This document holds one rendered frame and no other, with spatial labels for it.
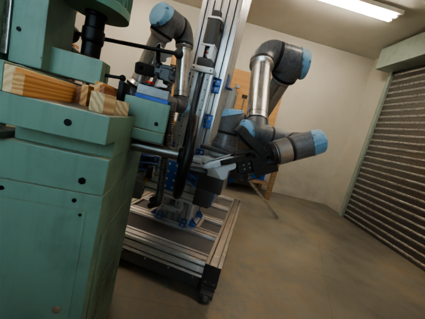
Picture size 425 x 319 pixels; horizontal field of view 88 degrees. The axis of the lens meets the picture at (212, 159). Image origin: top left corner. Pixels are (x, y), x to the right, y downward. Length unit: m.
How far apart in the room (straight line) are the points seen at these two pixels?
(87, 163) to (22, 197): 0.16
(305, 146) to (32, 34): 0.78
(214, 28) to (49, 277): 1.33
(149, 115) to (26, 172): 0.33
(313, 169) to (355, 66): 1.93
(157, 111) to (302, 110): 3.78
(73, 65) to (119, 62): 3.54
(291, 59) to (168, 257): 1.13
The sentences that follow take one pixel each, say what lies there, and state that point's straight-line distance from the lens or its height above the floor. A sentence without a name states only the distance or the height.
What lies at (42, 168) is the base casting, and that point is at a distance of 0.62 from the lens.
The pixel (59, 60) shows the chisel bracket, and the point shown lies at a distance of 0.80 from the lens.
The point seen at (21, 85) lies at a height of 0.92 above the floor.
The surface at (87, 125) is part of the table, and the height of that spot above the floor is 0.87.
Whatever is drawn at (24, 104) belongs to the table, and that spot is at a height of 0.88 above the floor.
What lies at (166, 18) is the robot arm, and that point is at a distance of 1.22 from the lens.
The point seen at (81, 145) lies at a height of 0.82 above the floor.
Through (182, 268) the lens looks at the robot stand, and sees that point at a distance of 1.34.
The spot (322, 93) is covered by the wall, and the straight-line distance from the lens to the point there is 4.51.
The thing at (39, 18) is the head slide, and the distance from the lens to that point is 0.80.
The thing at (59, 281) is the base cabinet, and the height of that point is 0.48.
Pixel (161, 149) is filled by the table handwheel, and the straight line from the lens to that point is 0.73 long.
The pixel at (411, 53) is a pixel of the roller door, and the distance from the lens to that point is 4.00.
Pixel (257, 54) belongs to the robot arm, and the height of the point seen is 1.23.
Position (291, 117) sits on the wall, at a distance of 4.26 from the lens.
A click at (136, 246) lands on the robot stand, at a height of 0.18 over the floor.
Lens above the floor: 0.93
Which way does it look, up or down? 9 degrees down
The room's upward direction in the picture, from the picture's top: 14 degrees clockwise
